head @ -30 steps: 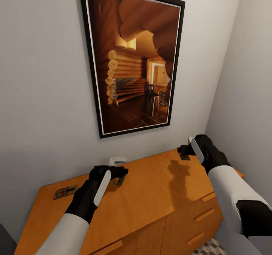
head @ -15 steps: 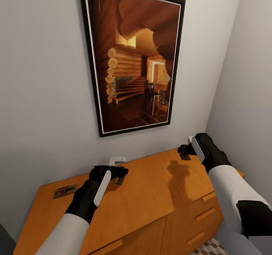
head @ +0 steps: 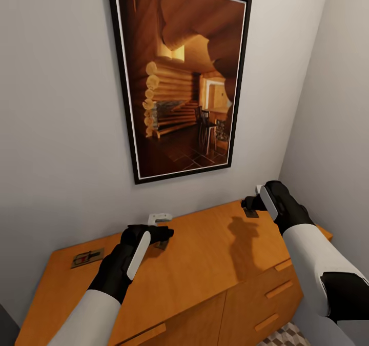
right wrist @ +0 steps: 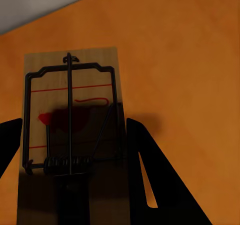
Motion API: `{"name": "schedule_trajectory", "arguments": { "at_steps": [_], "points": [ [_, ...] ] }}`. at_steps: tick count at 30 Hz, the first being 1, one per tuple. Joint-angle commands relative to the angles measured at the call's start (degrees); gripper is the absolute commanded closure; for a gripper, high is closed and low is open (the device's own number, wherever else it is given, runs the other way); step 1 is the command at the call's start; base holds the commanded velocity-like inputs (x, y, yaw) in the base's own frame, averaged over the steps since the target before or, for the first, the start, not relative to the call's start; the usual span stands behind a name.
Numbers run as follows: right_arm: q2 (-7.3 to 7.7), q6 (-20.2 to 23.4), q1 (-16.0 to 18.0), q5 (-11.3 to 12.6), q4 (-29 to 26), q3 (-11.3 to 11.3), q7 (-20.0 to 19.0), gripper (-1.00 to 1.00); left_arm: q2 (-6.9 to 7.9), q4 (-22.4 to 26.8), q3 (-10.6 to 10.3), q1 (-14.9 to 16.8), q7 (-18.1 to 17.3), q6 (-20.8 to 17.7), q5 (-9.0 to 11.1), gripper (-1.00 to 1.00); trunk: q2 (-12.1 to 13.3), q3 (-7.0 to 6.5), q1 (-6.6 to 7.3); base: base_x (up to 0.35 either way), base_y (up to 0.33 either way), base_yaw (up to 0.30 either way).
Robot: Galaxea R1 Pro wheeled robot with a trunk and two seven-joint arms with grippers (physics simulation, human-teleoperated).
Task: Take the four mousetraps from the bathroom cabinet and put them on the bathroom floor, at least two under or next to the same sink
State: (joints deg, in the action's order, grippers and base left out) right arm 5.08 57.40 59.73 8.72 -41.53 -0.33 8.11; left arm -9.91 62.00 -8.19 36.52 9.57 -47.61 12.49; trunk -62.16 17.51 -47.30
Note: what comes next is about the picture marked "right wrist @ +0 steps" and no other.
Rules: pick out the mousetrap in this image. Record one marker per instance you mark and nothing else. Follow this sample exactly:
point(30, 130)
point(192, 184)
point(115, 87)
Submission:
point(73, 163)

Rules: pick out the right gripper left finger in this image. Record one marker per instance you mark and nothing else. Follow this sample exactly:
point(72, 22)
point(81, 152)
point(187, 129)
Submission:
point(10, 138)

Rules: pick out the cabinet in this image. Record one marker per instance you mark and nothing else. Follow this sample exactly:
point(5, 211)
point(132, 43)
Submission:
point(179, 65)

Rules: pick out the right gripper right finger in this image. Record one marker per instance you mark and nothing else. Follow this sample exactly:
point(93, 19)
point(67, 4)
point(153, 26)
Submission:
point(176, 204)

